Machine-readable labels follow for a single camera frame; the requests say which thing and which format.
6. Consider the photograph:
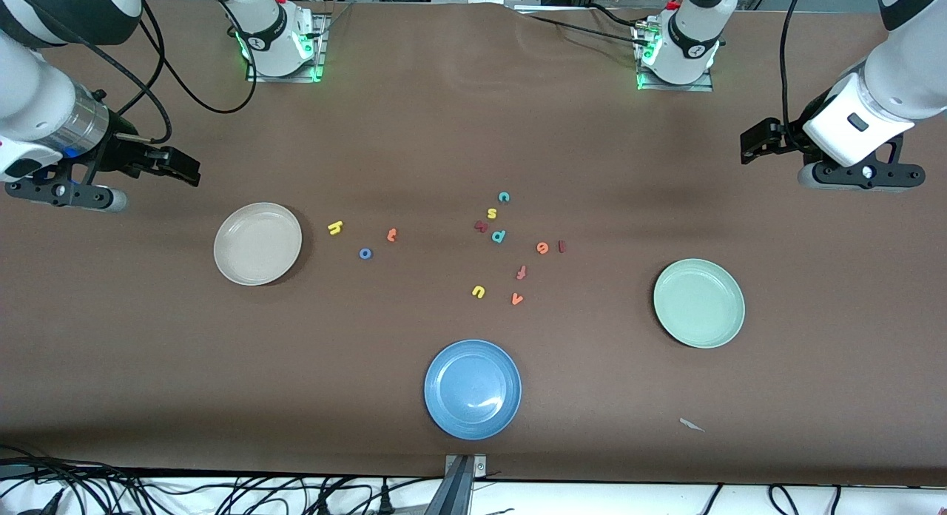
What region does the pale green plate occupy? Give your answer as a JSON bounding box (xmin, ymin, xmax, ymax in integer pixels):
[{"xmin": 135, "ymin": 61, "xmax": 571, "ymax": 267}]
[{"xmin": 653, "ymin": 258, "xmax": 746, "ymax": 349}]

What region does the beige brown plate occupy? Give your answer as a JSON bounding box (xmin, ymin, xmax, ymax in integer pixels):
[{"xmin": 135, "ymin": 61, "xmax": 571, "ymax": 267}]
[{"xmin": 213, "ymin": 202, "xmax": 303, "ymax": 286}]

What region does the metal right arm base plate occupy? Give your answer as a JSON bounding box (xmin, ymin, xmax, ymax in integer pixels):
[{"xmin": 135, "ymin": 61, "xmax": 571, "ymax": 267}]
[{"xmin": 246, "ymin": 12, "xmax": 328, "ymax": 83}]

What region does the silver metal bracket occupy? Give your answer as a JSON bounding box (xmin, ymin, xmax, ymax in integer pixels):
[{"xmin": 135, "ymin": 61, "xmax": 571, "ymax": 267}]
[{"xmin": 445, "ymin": 454, "xmax": 488, "ymax": 477}]

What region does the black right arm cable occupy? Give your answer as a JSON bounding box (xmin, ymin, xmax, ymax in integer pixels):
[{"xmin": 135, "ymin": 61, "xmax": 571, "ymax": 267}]
[{"xmin": 92, "ymin": 0, "xmax": 258, "ymax": 144}]

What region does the brown paper table cover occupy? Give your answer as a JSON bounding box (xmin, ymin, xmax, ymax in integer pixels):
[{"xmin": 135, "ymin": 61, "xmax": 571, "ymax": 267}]
[{"xmin": 0, "ymin": 0, "xmax": 947, "ymax": 488}]

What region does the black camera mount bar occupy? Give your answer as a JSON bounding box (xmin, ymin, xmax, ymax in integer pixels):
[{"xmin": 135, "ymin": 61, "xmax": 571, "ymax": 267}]
[{"xmin": 424, "ymin": 456, "xmax": 474, "ymax": 515}]

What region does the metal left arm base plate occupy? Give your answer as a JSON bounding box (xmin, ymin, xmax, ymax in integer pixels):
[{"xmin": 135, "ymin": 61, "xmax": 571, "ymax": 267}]
[{"xmin": 635, "ymin": 19, "xmax": 715, "ymax": 92}]

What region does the blue plate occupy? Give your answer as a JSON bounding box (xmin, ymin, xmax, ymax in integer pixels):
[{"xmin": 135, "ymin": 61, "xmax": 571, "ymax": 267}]
[{"xmin": 424, "ymin": 340, "xmax": 522, "ymax": 441}]

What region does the black cable on table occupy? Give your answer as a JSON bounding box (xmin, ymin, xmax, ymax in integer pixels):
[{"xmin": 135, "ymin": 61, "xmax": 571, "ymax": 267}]
[
  {"xmin": 587, "ymin": 3, "xmax": 648, "ymax": 26},
  {"xmin": 516, "ymin": 12, "xmax": 641, "ymax": 38}
]

